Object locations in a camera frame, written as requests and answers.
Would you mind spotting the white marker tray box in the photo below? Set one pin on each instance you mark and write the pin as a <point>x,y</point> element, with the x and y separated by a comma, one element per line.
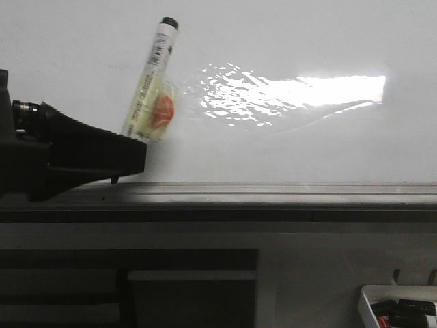
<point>371,294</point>

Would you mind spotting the black capped marker upper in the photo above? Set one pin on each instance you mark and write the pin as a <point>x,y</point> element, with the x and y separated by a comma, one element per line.
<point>427,308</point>

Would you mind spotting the white marker with taped magnet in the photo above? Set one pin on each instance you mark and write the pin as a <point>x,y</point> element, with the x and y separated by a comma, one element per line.
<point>153,104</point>

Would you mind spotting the white whiteboard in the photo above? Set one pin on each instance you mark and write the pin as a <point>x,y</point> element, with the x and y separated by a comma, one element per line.
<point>267,91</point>

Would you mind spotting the aluminium whiteboard tray rail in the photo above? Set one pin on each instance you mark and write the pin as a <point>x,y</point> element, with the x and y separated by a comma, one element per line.
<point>218,196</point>

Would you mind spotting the red labelled marker lower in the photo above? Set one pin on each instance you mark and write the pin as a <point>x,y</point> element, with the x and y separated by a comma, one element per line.
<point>389,315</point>

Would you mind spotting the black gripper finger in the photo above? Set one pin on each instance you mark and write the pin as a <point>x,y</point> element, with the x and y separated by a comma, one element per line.
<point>79,153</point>

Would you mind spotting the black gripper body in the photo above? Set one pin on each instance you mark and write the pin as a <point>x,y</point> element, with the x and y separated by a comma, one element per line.
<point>24,146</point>

